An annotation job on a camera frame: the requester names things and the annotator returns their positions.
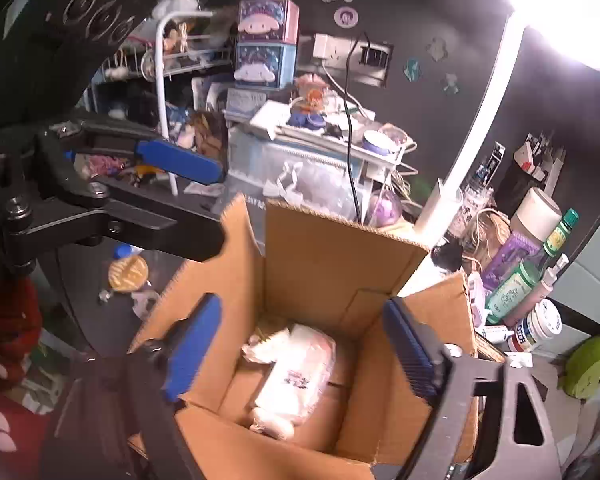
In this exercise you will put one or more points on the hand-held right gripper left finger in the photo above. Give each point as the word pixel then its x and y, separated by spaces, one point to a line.
pixel 196 347

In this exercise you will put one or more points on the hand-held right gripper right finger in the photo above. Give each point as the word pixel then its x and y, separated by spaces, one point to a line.
pixel 405 347

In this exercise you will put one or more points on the purple round jar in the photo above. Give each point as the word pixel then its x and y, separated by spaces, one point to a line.
pixel 378 142

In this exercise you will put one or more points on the round orange patterned lid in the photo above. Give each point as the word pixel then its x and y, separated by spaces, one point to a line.
pixel 127 272

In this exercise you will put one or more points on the purple rectangular box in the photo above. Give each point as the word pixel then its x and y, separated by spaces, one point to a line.
pixel 507 260

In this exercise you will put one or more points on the orange haired figurine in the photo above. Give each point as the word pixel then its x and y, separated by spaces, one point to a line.
pixel 311 100

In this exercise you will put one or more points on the metal wall socket plate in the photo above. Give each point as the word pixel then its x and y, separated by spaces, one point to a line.
pixel 375 62

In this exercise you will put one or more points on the white cylinder container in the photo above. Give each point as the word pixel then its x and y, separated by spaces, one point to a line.
pixel 535 210

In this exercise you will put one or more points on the purple transparent globe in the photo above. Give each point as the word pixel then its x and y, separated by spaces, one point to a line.
pixel 384 208

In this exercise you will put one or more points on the round purple wall sticker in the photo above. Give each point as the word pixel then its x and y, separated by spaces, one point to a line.
pixel 346 16

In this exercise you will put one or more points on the blue cartoon storage box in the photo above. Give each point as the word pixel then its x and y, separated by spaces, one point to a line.
pixel 265 65

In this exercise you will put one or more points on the white wall power outlet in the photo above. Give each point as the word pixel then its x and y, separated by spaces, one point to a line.
pixel 332 50

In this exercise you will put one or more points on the clear plastic drawer unit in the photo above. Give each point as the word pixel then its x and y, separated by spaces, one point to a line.
pixel 300 170

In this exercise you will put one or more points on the black pen holder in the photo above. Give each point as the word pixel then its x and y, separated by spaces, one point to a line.
pixel 522 180

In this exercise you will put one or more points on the pink cartoon storage box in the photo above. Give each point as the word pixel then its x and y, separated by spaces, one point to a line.
pixel 270 20

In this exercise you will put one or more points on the green plush toy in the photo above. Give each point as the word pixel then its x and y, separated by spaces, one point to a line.
pixel 590 365

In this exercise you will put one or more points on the dark green glass bottle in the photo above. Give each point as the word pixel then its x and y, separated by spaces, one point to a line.
pixel 557 237

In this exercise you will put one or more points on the red cloth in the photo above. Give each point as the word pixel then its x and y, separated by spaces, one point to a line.
pixel 7 325

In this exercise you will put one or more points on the brown cardboard box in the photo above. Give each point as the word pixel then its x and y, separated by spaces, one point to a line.
pixel 320 270

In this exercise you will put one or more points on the white jar blue label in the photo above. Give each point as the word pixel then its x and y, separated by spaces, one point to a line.
pixel 537 327

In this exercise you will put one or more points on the white plastic bag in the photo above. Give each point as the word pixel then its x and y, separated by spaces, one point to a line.
pixel 295 375

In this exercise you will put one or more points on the light green plastic bottle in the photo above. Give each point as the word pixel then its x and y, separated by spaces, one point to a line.
pixel 512 292

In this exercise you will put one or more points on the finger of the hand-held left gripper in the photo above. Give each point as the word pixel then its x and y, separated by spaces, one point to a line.
pixel 180 160
pixel 150 225

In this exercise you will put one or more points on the white desk lamp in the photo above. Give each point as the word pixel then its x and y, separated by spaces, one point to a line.
pixel 480 125

